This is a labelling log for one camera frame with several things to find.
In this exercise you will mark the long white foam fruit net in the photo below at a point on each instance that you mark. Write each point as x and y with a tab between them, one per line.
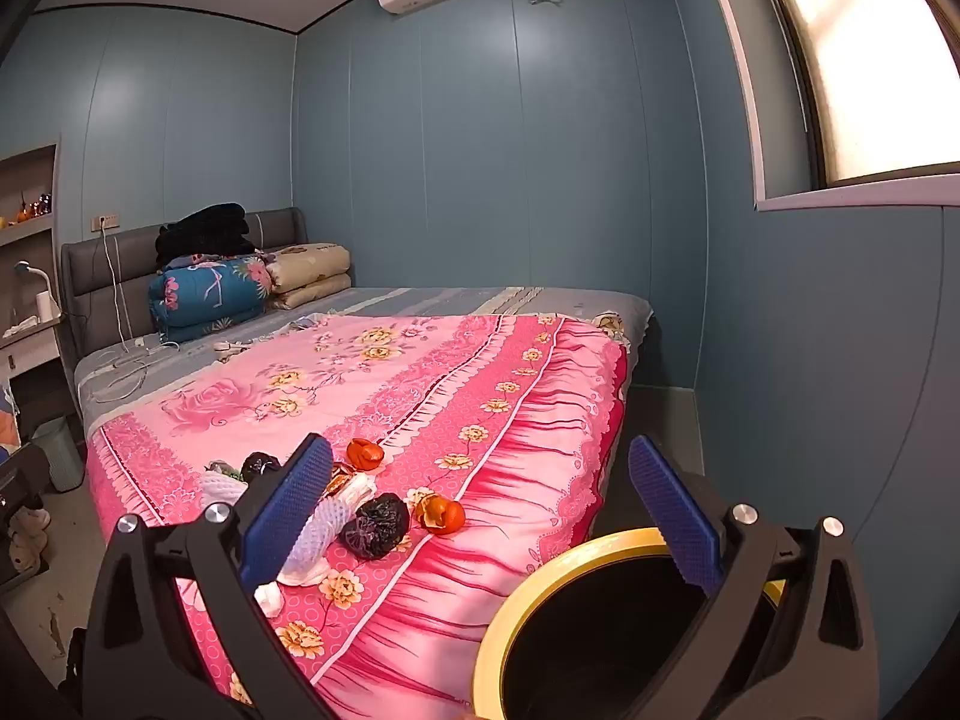
330	525

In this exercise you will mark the pink floral blanket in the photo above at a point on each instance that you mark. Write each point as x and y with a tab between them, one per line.
465	420

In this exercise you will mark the window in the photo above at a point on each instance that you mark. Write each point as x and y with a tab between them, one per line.
870	52

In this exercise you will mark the small black plastic bag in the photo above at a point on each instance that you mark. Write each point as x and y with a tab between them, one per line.
259	466

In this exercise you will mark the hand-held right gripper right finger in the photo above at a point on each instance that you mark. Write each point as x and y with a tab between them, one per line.
675	514

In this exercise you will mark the green packet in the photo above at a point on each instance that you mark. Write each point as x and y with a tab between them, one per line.
220	467

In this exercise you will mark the white shoes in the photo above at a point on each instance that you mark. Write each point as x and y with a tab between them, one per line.
30	532

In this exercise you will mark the pale green wastebasket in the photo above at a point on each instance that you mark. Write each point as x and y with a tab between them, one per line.
60	454

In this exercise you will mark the black folded clothes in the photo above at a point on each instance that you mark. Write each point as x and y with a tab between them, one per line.
206	232

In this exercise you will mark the white shelf cabinet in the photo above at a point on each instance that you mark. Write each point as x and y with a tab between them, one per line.
30	360

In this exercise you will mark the white desk lamp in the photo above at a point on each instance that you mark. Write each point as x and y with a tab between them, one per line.
45	300

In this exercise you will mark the small white item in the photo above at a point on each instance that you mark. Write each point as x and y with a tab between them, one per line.
229	347

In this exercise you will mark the short white foam fruit net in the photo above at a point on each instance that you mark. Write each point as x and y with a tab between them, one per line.
220	493

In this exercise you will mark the yellow patterned pillow corner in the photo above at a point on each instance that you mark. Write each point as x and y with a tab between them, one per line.
611	325

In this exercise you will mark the black bin with yellow rim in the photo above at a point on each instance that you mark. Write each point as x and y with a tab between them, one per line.
600	652

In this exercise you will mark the grey upholstered headboard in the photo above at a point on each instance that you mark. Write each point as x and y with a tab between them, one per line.
97	277

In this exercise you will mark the beige folded quilt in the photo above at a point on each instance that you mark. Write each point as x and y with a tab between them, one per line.
311	270

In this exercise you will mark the blue floral folded quilt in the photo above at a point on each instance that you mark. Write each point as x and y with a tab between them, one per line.
202	296

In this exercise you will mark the wall socket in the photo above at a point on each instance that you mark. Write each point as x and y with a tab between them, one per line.
106	222

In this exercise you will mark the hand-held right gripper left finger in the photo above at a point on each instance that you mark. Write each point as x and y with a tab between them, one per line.
289	510

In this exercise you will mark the large black plastic bag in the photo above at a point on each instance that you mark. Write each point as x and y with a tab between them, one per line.
375	526

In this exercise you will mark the orange peel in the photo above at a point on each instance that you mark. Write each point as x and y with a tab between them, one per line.
365	453
444	516

